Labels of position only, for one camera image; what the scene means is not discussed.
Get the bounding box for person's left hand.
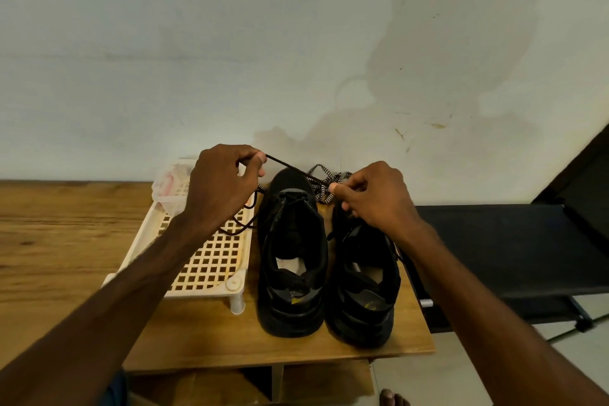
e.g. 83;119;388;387
179;144;268;240

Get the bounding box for person's right hand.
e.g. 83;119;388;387
328;160;429;248

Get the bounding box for black white patterned shoelace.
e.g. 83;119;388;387
306;164;342;204
318;171;353;207

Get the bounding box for black shoelaces bundle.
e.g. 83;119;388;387
214;152;329;237

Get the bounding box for black shoe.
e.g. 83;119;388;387
255;167;331;339
324;199;403;350

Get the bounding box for person's right forearm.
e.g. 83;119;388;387
404;225;609;406

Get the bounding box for person's left forearm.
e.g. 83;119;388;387
0;215;215;406

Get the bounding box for person's blue shorts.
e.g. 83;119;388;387
100;370;133;406

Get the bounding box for small white plastic basket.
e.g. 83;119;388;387
151;161;196;219

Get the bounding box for large white plastic tray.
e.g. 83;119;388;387
101;159;258;317

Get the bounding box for black shoe rack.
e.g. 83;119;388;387
404;203;609;343

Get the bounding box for dark door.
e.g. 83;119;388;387
533;123;609;240

